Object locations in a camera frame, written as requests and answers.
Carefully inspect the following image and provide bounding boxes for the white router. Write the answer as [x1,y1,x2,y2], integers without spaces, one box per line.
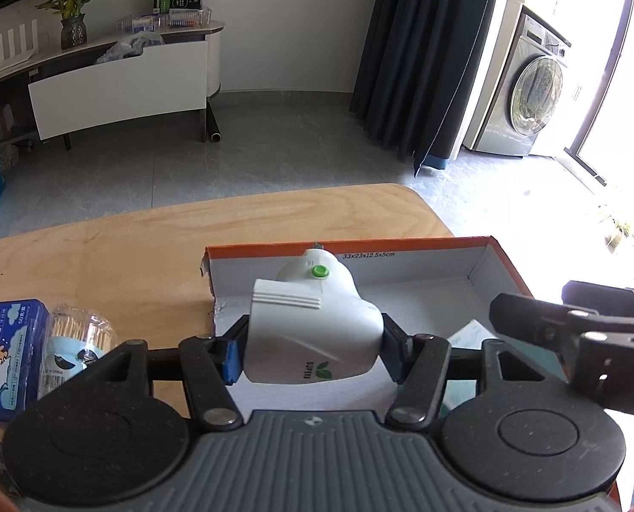
[0,17,41,76]

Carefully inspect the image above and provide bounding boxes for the white plug-in device green button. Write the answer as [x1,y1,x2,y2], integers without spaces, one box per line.
[245,248,384,385]

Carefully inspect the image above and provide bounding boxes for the black tube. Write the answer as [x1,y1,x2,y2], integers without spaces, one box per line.
[205,100,225,144]

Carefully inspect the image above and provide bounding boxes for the clear crumpled plastic bag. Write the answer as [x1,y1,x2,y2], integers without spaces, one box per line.
[96,32,166,65]

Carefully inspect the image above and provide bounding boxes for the white TV cabinet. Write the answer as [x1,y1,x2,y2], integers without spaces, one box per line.
[0,20,226,151]

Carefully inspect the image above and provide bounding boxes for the silver washing machine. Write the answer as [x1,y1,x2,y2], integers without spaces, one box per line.
[474,8,572,159]

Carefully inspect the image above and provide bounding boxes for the potted bamboo in dark vase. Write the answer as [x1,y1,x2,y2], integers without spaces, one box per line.
[34,0,112,50]

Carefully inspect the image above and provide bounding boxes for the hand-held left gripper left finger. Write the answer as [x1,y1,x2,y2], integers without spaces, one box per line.
[98,314,251,431]

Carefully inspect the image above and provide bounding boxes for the white teal medicine box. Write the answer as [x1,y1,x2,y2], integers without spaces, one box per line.
[442,319,502,417]

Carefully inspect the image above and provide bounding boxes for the orange cardboard box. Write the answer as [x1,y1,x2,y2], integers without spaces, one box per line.
[200,235,568,422]

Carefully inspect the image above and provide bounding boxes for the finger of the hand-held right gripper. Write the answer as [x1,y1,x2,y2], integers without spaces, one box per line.
[561,279,634,327]
[489,292,604,356]

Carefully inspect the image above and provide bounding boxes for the dark blue curtain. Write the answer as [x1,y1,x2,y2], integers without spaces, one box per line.
[349,0,518,178]

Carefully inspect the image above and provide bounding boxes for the clear plastic organizer tray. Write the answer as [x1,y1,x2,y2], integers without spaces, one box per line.
[115,14,159,33]
[160,6,214,29]

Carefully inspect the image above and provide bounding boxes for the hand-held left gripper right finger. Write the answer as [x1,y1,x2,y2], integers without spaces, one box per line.
[381,312,550,432]

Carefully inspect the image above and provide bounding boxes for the blue tissue pack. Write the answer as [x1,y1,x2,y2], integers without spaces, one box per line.
[0,299,49,419]

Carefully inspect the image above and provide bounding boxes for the clear toothpick container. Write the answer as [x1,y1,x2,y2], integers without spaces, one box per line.
[38,304,119,401]

